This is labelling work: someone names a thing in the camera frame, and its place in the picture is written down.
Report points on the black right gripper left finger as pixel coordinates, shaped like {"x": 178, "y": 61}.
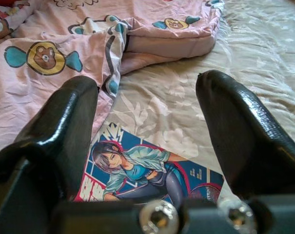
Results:
{"x": 64, "y": 122}

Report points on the pink cartoon bear quilt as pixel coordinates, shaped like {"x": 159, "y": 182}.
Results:
{"x": 27, "y": 97}

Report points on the colourful comic book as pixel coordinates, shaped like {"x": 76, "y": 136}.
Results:
{"x": 137, "y": 170}

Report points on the bed with grey floral sheet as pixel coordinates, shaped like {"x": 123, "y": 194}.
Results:
{"x": 174, "y": 102}

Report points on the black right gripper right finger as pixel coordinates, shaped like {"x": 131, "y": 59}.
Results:
{"x": 240, "y": 136}

